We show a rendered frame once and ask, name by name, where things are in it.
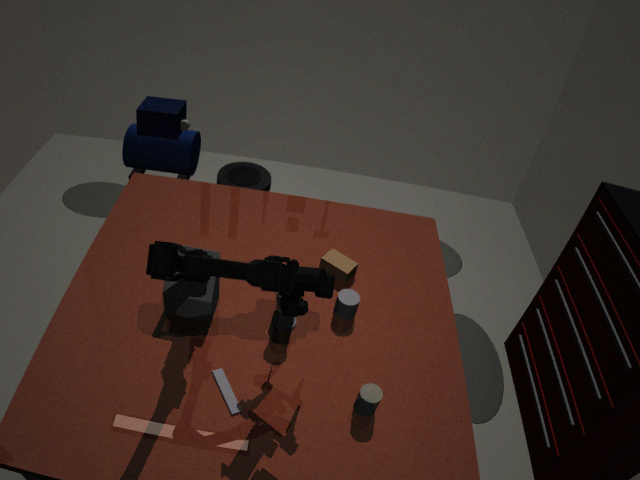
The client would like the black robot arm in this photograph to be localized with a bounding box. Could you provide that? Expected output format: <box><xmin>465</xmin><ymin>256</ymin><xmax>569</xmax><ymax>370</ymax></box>
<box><xmin>146</xmin><ymin>241</ymin><xmax>327</xmax><ymax>317</ymax></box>

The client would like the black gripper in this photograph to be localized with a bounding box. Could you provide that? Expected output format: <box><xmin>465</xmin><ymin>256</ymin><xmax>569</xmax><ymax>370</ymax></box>
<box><xmin>315</xmin><ymin>273</ymin><xmax>336</xmax><ymax>299</ymax></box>

